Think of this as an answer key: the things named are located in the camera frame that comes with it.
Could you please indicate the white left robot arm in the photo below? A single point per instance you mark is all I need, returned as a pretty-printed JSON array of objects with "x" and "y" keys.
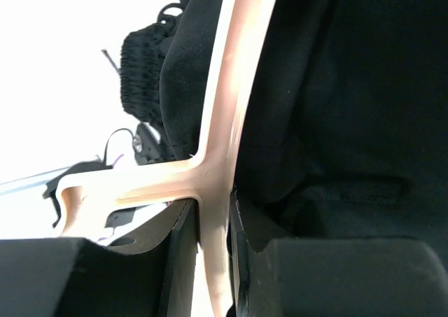
[{"x": 85, "y": 196}]

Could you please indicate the beige plastic hanger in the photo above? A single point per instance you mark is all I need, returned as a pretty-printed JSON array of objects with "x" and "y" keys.
[{"x": 208, "y": 176}]

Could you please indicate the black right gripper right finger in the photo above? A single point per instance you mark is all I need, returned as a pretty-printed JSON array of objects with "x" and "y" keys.
[{"x": 276, "y": 274}]

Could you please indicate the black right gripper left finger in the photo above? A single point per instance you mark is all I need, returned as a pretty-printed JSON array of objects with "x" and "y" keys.
[{"x": 147, "y": 272}]

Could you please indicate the black trousers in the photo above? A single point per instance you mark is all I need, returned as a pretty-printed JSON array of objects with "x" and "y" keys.
[{"x": 345, "y": 133}]

